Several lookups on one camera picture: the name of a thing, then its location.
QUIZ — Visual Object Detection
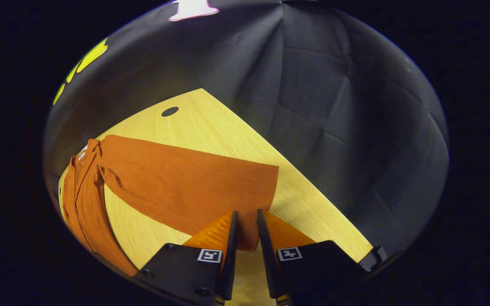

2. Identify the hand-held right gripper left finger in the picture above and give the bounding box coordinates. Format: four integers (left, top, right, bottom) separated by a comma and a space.
134, 210, 239, 306

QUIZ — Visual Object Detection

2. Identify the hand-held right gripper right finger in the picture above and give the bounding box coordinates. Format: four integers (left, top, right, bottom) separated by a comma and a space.
256, 208, 373, 306

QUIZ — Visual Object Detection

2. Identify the black backdrop cloth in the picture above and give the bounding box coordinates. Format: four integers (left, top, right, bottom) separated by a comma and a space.
43, 0, 450, 272

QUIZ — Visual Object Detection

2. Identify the orange shirt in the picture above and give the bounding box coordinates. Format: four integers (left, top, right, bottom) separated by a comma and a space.
61, 135, 279, 277

